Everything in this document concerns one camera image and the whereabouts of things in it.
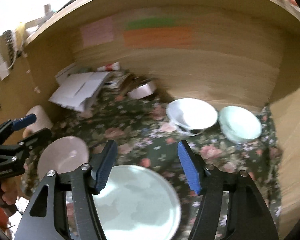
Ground pink plate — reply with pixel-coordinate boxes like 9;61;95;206
37;136;89;180

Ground mint green plate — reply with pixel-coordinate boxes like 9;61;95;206
93;165;181;240

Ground white bowl black spots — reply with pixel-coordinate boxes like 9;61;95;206
166;98;218;137

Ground mint green bowl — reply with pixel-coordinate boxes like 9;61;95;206
218;106;262;144

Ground left hand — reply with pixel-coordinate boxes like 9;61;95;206
1;178;18;205

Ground white paper stack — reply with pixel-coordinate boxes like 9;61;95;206
49;72;113;112

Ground dark floral cloth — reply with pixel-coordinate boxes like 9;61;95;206
21;74;283;240

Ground white envelope with clasp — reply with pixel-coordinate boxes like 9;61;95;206
55;63;76;86

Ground small white box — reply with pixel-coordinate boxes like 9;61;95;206
127;81;157;100

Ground pink sticky note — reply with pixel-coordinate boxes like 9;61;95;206
80;17;114;48

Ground orange sticky paper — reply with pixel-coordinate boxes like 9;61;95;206
123;27;193;49

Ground green sticky note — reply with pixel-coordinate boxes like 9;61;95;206
125;17;177;30

